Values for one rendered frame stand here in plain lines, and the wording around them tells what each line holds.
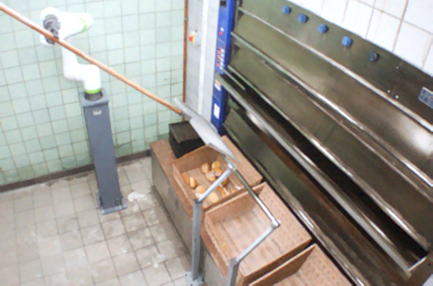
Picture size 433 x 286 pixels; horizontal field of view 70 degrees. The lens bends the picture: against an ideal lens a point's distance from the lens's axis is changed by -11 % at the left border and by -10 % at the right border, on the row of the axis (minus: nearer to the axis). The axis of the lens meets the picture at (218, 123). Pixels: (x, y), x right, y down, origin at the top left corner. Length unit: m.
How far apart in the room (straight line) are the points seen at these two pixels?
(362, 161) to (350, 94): 0.33
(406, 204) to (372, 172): 0.23
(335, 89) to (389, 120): 0.34
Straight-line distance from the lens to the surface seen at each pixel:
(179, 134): 2.92
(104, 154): 2.97
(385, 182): 1.70
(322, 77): 1.84
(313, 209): 2.18
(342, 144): 1.83
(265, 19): 2.21
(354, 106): 1.70
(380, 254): 1.90
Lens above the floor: 2.56
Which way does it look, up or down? 35 degrees down
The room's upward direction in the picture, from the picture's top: 5 degrees clockwise
